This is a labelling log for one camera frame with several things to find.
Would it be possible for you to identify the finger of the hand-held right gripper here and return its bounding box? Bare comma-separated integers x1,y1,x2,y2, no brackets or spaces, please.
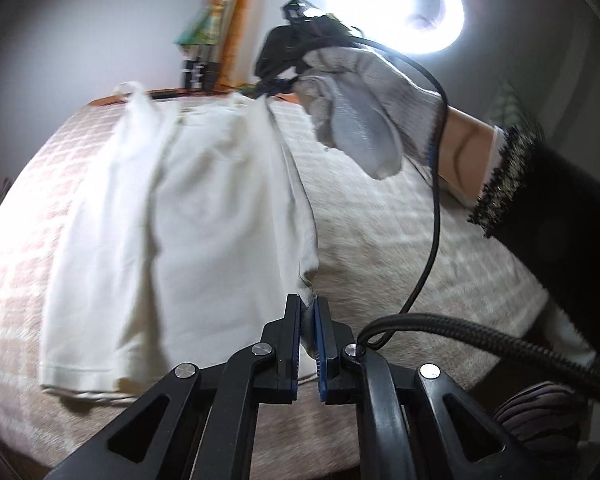
252,76,301,100

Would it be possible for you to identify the striped grey cloth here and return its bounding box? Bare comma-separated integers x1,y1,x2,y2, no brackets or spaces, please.
493,381,588,453

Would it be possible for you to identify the colourful wall hanging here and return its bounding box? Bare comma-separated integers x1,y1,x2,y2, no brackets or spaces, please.
172,0,255,92

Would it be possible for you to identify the checked beige bed cover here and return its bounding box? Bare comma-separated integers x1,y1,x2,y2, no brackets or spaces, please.
0,89,551,476

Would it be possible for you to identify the person's right hand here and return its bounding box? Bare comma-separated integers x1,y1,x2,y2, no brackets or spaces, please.
292,45,449,181

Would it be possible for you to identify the person's right forearm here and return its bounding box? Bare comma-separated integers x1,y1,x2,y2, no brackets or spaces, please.
432,107,600,361

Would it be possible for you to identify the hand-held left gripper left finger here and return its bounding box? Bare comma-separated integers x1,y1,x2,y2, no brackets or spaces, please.
44,293,302,480

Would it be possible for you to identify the ring light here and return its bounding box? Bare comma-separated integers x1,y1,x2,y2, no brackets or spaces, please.
326,0,466,55

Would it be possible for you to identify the white garment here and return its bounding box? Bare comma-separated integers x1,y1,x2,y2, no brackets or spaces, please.
38,81,321,402

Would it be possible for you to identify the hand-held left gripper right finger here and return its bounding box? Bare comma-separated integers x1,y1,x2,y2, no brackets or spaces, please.
314,296,546,480

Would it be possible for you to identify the braided black cable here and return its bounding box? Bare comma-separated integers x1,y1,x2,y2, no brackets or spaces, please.
356,313,600,407

